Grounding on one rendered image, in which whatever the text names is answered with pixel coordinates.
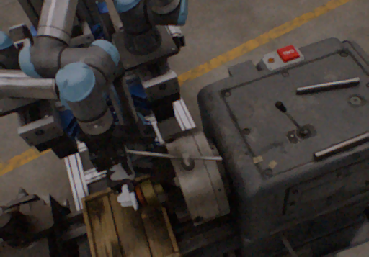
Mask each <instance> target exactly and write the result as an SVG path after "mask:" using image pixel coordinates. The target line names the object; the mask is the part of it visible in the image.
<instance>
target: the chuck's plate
mask: <svg viewBox="0 0 369 257"><path fill-rule="evenodd" d="M189 130H190V132H191V133H192V136H193V137H194V139H195V142H196V144H197V146H198V149H199V151H200V154H201V156H213V153H212V150H211V149H210V146H209V144H208V141H207V139H206V137H205V135H204V133H203V131H202V130H201V129H200V127H199V126H196V127H192V128H190V129H189ZM204 164H205V167H206V169H207V172H208V175H209V177H210V181H211V184H212V186H213V190H214V192H215V196H216V199H217V202H218V206H219V210H220V214H221V216H222V215H226V214H228V213H229V212H230V206H229V202H228V197H227V193H226V189H225V186H224V184H223V180H222V178H221V174H220V171H219V169H218V166H217V163H216V161H204Z"/></svg>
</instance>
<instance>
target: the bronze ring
mask: <svg viewBox="0 0 369 257"><path fill-rule="evenodd" d="M133 189H134V192H135V196H136V199H137V200H138V203H139V205H140V206H141V208H144V207H147V206H148V205H150V206H152V205H155V204H157V203H159V204H160V202H159V198H158V195H160V194H163V193H166V191H165V188H164V185H163V184H162V182H161V183H158V184H155V185H154V184H153V182H152V180H151V178H149V180H148V181H144V182H142V183H141V185H138V186H136V187H134V188H133Z"/></svg>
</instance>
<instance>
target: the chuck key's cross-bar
mask: <svg viewBox="0 0 369 257"><path fill-rule="evenodd" d="M126 151H127V153H128V154H131V155H143V156H150V157H157V158H169V159H183V158H182V155H169V154H162V153H150V152H143V151H137V150H126ZM190 160H204V161H222V157H220V156H201V155H191V156H190Z"/></svg>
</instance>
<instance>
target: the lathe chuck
mask: <svg viewBox="0 0 369 257"><path fill-rule="evenodd" d="M169 138H173V139H174V141H173V143H170V144H169V143H167V144H165V145H166V148H167V150H168V153H169V155H182V154H183V153H184V152H188V153H189V154H190V155H201V154H200V151H199V149H198V146H197V144H196V142H195V139H194V137H193V136H192V133H191V132H190V130H188V129H187V130H184V131H181V132H178V133H175V134H173V135H170V136H167V137H164V141H166V140H168V139H169ZM171 161H172V165H173V167H174V170H175V173H176V175H177V178H178V181H179V184H180V187H181V189H182V193H183V194H184V198H185V201H186V203H187V206H188V209H189V211H190V214H191V217H192V219H195V218H196V217H198V216H202V220H201V221H199V222H198V221H197V222H194V225H195V226H196V225H199V224H202V223H204V222H207V221H209V220H213V219H215V218H217V217H220V216H221V214H220V210H219V206H218V202H217V199H216V196H215V192H214V190H213V186H212V184H211V181H210V177H209V175H208V172H207V169H206V167H205V164H204V161H203V160H193V162H194V166H193V167H192V168H191V169H186V168H184V166H183V162H184V161H183V159H171ZM192 221H193V220H192Z"/></svg>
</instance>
